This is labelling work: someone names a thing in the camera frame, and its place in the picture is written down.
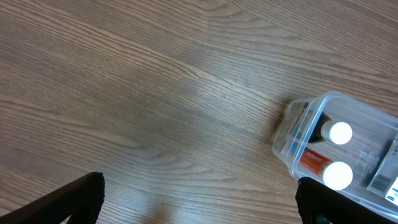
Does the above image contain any black tube white cap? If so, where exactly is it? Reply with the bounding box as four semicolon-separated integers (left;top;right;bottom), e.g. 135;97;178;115
308;113;353;145

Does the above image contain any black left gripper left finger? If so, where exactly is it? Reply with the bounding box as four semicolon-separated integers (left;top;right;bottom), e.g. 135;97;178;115
1;172;105;224

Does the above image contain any orange tube white cap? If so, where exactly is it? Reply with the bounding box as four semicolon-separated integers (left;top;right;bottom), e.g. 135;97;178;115
299;149;353;190

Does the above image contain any white bandage box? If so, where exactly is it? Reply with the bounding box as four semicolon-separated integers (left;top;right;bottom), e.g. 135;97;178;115
367;136;397;205

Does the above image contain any clear plastic container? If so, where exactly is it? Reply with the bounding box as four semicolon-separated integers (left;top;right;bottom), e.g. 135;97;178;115
272;91;397;222

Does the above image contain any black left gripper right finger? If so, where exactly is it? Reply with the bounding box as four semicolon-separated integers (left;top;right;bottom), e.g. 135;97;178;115
295;177;394;224

